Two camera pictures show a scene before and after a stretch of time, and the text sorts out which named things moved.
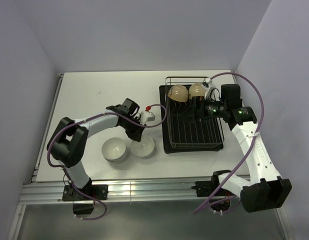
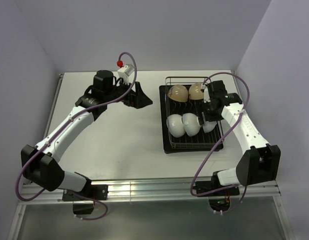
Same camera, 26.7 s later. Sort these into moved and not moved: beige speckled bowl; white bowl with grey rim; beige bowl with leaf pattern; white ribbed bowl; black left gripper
Moved: black left gripper; white bowl with grey rim; white ribbed bowl
Not moved: beige bowl with leaf pattern; beige speckled bowl
